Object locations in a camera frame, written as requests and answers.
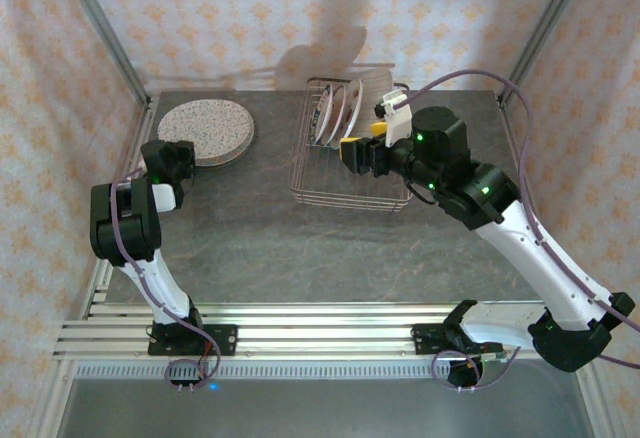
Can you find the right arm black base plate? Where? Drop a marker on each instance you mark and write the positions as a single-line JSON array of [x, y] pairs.
[[425, 339]]

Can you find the blue speckled plate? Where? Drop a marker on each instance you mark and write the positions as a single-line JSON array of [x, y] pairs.
[[205, 123]]

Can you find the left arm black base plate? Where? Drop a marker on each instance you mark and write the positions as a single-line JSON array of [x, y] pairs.
[[222, 338]]

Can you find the watermelon print plate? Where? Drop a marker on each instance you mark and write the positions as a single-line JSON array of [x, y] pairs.
[[354, 105]]

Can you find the small plate green lettered rim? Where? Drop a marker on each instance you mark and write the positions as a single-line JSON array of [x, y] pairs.
[[321, 113]]

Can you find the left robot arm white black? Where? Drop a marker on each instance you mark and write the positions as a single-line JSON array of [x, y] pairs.
[[165, 293]]

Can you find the aluminium mounting rail beam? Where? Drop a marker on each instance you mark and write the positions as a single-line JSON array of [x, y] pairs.
[[320, 330]]

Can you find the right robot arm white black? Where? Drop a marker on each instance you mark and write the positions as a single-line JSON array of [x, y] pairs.
[[540, 268]]

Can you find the small plate orange sunburst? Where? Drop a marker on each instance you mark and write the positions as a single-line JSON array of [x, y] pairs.
[[336, 113]]

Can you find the aluminium frame post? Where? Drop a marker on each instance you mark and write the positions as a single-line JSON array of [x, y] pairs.
[[105, 28], [542, 28]]

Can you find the grey metal sheet panel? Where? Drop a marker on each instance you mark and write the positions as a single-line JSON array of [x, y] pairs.
[[320, 408]]

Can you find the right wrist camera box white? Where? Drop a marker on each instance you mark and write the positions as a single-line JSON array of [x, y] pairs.
[[397, 123]]

